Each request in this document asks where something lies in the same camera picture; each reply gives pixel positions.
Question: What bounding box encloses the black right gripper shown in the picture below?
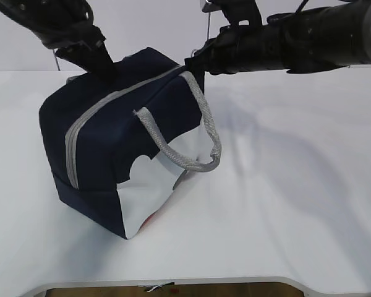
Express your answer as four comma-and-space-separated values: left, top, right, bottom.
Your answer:
185, 1, 266, 75

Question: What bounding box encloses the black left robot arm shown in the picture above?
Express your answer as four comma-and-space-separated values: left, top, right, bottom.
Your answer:
0, 0, 118, 82

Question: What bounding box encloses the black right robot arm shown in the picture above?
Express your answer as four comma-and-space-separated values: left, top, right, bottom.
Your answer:
185, 1, 371, 75

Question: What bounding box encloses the navy blue insulated lunch bag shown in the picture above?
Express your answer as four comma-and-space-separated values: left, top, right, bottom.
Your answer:
39, 48, 222, 239

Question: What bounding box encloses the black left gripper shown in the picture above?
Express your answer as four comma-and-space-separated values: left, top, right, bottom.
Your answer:
34, 1, 117, 82

